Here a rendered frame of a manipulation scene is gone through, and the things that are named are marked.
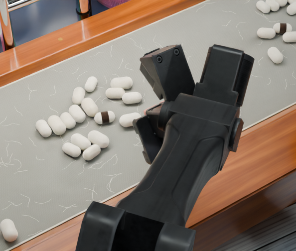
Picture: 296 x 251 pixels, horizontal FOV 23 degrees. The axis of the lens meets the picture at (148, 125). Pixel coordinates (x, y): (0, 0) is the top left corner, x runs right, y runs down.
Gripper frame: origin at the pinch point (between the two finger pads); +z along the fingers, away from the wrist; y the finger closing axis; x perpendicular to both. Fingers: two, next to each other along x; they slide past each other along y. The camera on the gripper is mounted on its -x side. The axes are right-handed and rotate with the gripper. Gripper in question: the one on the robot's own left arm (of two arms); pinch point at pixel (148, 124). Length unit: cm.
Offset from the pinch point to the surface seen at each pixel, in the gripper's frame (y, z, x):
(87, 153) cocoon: 6.3, 12.0, 2.8
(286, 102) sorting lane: -27.5, 7.7, 8.6
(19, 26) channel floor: -1, 49, -18
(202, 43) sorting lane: -24.2, 22.6, -4.1
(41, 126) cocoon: 9.8, 18.5, -2.9
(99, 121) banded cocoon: 1.3, 16.2, -0.2
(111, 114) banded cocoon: -0.8, 15.7, -0.4
